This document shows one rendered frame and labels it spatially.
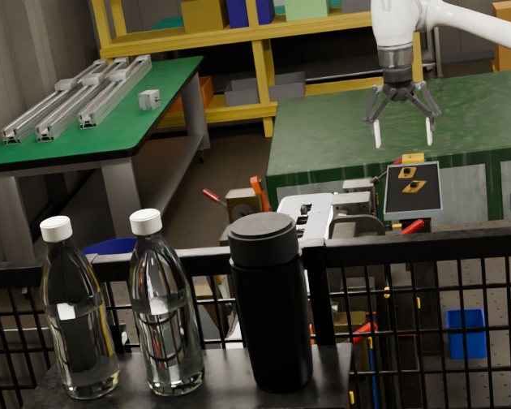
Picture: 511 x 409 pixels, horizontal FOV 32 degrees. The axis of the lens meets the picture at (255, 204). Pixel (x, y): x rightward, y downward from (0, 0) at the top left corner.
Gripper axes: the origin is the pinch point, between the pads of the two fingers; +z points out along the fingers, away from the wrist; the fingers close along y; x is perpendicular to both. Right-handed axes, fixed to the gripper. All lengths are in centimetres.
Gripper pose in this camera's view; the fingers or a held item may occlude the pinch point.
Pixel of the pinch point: (403, 140)
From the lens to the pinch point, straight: 238.0
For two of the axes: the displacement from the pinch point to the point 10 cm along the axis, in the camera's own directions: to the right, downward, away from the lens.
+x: -2.9, 3.6, -8.9
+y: -9.5, 0.3, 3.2
